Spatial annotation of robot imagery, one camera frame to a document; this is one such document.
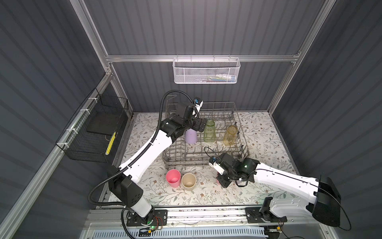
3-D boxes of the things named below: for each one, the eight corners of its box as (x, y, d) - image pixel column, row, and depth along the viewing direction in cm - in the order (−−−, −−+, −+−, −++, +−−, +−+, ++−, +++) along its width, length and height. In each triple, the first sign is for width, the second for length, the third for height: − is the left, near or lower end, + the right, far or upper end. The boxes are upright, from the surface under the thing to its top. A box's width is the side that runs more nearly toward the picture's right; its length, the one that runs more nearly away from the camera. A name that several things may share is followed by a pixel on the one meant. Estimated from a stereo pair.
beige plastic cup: (182, 193, 83) (180, 187, 75) (182, 179, 88) (181, 173, 80) (196, 193, 83) (196, 187, 75) (196, 179, 88) (196, 173, 80)
